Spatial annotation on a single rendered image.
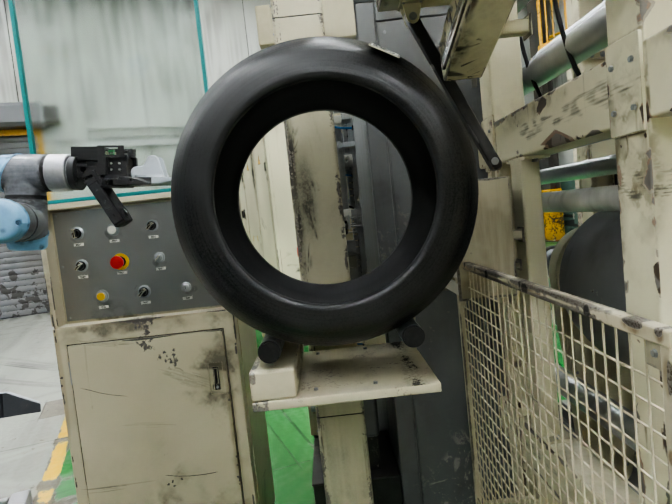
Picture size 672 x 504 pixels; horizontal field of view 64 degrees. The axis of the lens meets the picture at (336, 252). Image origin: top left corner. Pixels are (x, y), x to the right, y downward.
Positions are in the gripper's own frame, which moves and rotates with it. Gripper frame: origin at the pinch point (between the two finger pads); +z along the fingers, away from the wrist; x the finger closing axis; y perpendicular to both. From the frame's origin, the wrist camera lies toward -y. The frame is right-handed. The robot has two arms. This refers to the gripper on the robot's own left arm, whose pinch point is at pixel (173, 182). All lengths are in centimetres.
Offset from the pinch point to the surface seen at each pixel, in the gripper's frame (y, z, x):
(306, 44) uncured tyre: 24.4, 27.6, -10.4
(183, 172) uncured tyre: 1.2, 5.0, -11.7
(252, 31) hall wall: 341, -105, 956
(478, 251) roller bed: -16, 69, 21
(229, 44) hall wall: 312, -146, 940
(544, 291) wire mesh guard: -19, 65, -29
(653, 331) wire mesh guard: -19, 65, -57
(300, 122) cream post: 16.7, 24.7, 28.2
